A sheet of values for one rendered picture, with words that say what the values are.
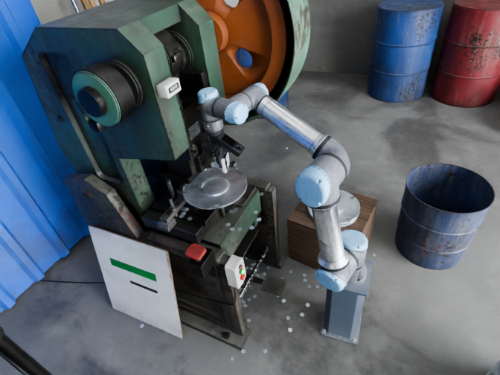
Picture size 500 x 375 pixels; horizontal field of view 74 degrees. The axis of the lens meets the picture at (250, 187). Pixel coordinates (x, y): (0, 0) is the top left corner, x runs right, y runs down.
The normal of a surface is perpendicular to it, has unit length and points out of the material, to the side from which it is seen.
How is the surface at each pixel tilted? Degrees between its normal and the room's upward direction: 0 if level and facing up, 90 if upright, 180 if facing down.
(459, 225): 92
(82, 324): 0
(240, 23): 90
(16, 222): 90
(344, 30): 90
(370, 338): 0
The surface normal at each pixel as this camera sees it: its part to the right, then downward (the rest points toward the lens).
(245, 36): -0.44, 0.61
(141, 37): 0.56, -0.39
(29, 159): 0.89, 0.21
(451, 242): -0.11, 0.67
